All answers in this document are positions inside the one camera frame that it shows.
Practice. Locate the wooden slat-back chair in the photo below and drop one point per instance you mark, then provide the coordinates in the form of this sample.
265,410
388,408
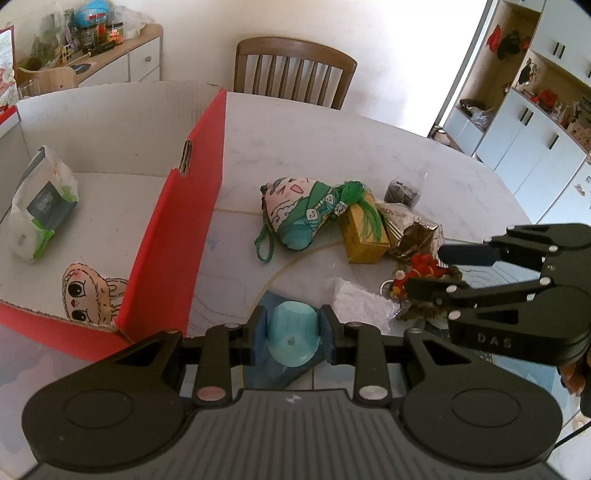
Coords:
295,64

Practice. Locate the red cardboard box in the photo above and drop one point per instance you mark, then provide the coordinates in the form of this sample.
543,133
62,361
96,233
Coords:
157,258

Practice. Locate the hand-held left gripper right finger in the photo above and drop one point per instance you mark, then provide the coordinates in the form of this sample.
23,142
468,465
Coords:
328,334

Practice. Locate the blue globe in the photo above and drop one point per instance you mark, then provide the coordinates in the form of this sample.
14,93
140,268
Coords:
93,13

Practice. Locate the crumpled clear plastic bag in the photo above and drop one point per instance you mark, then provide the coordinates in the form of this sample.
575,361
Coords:
134,21

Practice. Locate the small white packet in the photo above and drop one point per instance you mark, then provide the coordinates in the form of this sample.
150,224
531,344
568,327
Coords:
360,302

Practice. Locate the red hanging cloth item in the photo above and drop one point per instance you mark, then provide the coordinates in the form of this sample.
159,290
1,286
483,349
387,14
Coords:
494,39

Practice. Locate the silver foil packet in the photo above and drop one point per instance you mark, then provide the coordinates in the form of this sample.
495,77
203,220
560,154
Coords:
411,235

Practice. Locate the blue cloth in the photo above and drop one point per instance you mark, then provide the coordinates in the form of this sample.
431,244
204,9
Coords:
264,300

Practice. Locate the pale blue wall cabinet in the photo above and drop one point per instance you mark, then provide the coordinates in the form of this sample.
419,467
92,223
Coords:
521,134

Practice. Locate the white and green bag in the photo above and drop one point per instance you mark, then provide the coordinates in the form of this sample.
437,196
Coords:
41,203

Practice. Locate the yellow carton box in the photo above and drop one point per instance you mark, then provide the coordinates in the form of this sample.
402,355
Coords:
362,247

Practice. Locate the red and yellow ornament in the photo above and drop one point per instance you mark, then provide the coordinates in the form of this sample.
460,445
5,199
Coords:
422,265

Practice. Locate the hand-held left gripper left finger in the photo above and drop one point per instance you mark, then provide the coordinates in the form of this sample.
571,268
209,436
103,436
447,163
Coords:
259,337

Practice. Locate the white sideboard with wooden top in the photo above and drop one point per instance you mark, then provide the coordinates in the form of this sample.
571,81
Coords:
138,60

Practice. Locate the jar with red label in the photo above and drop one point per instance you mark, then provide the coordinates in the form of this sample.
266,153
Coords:
115,34

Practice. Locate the light blue plastic cup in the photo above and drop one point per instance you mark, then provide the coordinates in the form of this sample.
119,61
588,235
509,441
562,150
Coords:
293,332

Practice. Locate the red and white carton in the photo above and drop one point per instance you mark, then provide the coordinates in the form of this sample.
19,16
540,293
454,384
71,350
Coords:
7,83

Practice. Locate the small light wooden chair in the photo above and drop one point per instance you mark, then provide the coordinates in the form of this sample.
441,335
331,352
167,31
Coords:
46,78

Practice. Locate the black hanging cloth item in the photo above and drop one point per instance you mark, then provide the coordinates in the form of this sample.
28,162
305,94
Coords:
509,45

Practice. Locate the dark packet in clear wrap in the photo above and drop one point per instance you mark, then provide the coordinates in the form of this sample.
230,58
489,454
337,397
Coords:
401,191

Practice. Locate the green cartoon plush pouch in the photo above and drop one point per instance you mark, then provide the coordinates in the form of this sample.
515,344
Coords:
295,207

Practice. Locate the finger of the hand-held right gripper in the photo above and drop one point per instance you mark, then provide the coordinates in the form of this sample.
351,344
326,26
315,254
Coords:
427,290
466,254

